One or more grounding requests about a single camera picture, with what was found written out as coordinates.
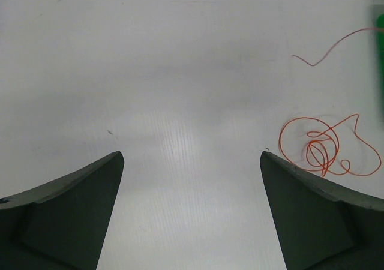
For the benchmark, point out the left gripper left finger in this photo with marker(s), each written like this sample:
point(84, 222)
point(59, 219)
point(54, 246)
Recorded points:
point(61, 224)

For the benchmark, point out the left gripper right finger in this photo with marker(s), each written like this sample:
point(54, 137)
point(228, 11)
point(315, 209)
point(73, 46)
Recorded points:
point(321, 224)

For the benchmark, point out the green plastic tray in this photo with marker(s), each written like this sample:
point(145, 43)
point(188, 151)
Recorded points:
point(375, 11)

